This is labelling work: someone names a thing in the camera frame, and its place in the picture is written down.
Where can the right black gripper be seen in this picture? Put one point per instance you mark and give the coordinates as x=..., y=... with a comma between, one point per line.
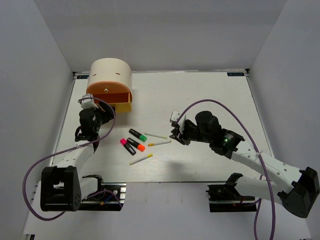
x=181, y=137

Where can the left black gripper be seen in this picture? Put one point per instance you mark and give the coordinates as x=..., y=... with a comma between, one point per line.
x=110, y=113

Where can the yellow organizer drawer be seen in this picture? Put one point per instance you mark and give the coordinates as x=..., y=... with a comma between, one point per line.
x=121, y=101

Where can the green cap black highlighter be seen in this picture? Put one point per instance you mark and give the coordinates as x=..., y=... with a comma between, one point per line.
x=137, y=134

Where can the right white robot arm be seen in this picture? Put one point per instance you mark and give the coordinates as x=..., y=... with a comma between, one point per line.
x=294, y=188

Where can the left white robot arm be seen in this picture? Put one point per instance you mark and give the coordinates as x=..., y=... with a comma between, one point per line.
x=62, y=187

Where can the white pen pale yellow cap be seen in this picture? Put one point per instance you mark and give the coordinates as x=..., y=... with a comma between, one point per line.
x=156, y=135

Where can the white pen orange-yellow cap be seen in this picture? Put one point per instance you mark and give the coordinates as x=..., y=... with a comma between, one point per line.
x=159, y=143

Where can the pink cap black highlighter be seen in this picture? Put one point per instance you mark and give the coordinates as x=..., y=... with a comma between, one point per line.
x=127, y=146

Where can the orange cap black highlighter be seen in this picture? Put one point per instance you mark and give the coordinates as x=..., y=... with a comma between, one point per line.
x=136, y=144

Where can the cream round drawer organizer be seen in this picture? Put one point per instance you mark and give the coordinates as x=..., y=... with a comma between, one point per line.
x=110, y=70

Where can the blue logo sticker left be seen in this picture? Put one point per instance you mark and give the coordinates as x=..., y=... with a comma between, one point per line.
x=82, y=76

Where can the blue logo sticker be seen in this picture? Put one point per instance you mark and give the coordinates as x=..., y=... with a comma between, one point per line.
x=235, y=74
x=82, y=76

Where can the blue logo sticker right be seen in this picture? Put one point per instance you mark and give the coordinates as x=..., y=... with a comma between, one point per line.
x=235, y=74

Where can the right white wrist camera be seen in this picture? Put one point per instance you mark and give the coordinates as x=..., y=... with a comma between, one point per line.
x=177, y=120

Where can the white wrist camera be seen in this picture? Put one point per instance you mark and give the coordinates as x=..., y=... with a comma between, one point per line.
x=177, y=120
x=87, y=102

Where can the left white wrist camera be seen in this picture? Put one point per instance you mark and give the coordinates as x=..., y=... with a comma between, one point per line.
x=87, y=102

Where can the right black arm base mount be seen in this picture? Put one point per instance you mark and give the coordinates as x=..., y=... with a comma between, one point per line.
x=224, y=198

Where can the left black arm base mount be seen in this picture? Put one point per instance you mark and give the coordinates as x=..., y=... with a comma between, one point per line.
x=111, y=200

